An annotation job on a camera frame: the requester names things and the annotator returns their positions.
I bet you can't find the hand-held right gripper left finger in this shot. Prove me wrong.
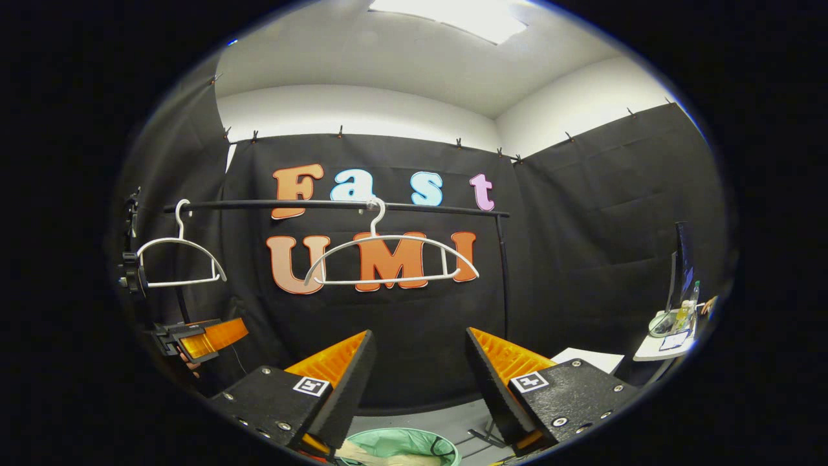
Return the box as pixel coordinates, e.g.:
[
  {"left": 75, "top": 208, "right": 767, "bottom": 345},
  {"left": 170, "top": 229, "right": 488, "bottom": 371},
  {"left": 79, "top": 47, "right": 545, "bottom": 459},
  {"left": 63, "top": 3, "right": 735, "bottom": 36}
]
[{"left": 209, "top": 329, "right": 378, "bottom": 455}]

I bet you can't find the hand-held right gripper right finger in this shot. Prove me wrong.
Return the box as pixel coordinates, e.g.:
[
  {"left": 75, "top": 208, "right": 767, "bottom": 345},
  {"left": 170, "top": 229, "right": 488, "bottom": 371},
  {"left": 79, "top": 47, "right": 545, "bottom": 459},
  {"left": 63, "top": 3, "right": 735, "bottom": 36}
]
[{"left": 465, "top": 326, "right": 642, "bottom": 455}]

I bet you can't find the green laundry hamper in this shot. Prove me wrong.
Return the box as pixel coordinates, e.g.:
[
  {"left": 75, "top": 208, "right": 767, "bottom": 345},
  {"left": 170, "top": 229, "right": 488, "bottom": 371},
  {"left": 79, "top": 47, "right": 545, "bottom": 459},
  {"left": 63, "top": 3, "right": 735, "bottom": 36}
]
[{"left": 335, "top": 427, "right": 462, "bottom": 466}]

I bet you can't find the cream jacket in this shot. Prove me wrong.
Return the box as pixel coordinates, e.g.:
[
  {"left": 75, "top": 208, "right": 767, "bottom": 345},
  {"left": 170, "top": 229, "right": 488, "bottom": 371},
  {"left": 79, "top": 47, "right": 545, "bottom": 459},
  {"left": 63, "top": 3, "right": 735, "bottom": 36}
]
[{"left": 336, "top": 441, "right": 448, "bottom": 466}]

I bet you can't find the white clothes hanger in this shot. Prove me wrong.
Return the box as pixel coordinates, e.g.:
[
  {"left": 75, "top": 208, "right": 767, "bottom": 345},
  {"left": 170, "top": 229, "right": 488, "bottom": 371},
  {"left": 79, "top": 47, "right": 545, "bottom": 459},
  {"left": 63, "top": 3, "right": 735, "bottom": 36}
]
[
  {"left": 136, "top": 199, "right": 228, "bottom": 289},
  {"left": 304, "top": 197, "right": 481, "bottom": 287}
]

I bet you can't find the black clamp stand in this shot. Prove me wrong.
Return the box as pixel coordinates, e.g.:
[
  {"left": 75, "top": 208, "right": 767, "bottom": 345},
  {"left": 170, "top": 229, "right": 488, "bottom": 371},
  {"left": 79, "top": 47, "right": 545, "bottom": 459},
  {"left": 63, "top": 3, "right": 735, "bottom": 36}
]
[{"left": 118, "top": 186, "right": 151, "bottom": 300}]

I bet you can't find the small white side table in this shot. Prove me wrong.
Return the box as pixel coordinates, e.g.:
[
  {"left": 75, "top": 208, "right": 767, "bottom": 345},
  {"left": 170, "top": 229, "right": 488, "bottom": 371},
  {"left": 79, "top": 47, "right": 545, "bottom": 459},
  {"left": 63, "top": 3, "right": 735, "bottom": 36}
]
[{"left": 633, "top": 311, "right": 698, "bottom": 362}]

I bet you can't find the black backdrop cloth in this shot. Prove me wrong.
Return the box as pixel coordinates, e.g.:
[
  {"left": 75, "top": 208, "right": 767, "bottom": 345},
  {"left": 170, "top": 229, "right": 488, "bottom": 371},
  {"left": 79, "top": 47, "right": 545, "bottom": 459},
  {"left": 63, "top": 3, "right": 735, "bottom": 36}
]
[{"left": 110, "top": 58, "right": 732, "bottom": 415}]

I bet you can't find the black clothes rail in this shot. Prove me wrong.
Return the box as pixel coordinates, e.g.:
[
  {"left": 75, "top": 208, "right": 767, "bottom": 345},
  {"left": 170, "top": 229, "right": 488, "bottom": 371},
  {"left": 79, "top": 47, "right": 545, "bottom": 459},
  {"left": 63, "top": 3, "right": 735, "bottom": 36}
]
[{"left": 162, "top": 199, "right": 513, "bottom": 452}]

